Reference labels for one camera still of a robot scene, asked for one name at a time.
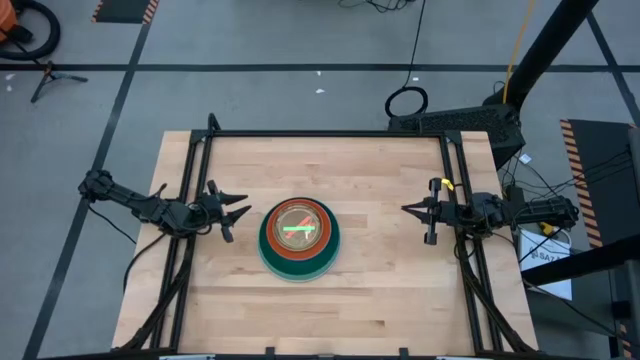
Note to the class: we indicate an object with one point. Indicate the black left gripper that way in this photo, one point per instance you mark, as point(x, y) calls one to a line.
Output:
point(212, 212)

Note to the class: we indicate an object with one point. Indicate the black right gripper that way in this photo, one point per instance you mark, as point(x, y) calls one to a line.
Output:
point(450, 212)

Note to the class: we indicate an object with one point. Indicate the red transparent plate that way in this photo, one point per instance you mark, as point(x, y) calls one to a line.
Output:
point(291, 233)

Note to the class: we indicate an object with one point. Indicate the orange plastic plate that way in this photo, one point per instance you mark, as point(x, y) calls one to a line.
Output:
point(300, 255)

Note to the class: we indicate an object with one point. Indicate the dark green plastic plate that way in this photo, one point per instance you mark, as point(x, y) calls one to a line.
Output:
point(300, 269)

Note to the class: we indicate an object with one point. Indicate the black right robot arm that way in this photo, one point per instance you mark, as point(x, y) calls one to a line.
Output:
point(540, 210)

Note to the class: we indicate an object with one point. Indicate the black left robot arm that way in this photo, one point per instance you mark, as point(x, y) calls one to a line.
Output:
point(130, 200)

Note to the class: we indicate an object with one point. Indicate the yellow tape tag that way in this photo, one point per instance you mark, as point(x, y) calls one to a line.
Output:
point(447, 184)

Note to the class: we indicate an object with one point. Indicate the white printed box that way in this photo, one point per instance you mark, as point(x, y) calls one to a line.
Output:
point(542, 257)

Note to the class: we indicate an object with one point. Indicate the black slanted beam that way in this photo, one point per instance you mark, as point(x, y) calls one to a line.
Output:
point(580, 262)

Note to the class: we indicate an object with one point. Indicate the large hazard striped black mat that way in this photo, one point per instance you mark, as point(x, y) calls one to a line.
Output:
point(600, 175)

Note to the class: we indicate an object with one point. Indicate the thick black pole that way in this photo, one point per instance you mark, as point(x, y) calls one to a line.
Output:
point(545, 50)

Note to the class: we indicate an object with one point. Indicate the black floor tripod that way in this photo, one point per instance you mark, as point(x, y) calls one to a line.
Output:
point(50, 77)

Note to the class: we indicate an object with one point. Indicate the small hazard striped black mat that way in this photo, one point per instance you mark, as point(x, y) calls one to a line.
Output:
point(122, 10)

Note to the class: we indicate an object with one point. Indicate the black aluminium table frame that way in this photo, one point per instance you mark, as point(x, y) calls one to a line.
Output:
point(325, 134)

